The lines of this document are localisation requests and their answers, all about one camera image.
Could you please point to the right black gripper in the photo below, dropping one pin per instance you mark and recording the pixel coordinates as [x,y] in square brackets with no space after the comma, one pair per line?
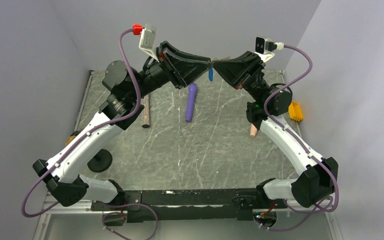
[238,70]

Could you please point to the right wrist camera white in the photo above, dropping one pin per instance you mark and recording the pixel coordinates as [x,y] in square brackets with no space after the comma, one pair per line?
[266,49]

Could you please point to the beige peach stick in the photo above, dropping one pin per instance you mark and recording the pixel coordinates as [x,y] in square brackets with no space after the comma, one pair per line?
[253,131]

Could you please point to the glitter tube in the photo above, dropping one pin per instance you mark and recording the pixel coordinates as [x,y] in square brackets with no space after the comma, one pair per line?
[146,112]

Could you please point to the blue key tag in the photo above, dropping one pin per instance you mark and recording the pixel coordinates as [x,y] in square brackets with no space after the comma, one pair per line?
[210,74]

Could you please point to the yellow plastic bin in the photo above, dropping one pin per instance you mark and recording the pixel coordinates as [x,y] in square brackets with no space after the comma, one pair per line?
[295,111]

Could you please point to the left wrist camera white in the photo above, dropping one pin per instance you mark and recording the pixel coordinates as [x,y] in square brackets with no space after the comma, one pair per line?
[147,34]

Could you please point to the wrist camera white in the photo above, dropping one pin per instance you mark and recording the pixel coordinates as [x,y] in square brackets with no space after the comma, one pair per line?
[266,49]
[147,34]

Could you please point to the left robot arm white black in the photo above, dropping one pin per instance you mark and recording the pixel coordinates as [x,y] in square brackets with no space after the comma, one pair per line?
[62,174]

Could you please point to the gold microphone on black stand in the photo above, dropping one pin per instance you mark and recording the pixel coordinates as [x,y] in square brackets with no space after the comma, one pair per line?
[101,161]

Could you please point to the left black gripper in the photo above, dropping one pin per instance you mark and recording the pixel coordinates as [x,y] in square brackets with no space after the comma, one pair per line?
[181,67]

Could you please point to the purple cylinder stick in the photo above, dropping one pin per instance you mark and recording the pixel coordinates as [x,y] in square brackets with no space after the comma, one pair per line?
[192,91]

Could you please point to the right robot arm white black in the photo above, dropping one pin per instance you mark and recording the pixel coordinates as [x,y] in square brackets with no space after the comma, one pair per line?
[316,185]

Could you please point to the black base frame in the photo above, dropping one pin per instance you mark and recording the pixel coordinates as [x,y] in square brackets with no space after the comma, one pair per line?
[192,204]

